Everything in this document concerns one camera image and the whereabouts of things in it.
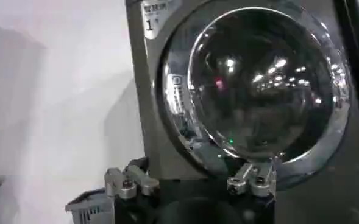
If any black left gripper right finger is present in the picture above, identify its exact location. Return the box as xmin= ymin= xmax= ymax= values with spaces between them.
xmin=226 ymin=158 xmax=277 ymax=198

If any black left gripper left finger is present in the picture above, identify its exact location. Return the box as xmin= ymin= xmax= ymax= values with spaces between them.
xmin=104 ymin=156 xmax=161 ymax=200

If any grey laundry basket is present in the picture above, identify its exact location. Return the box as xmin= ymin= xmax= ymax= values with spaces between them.
xmin=65 ymin=187 xmax=116 ymax=224

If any grey dryer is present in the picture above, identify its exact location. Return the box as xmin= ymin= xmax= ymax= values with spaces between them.
xmin=124 ymin=0 xmax=359 ymax=224

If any round glass dryer door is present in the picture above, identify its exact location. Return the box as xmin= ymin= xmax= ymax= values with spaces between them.
xmin=154 ymin=0 xmax=352 ymax=190

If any white number label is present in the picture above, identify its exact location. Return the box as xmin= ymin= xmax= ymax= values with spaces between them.
xmin=140 ymin=0 xmax=182 ymax=40

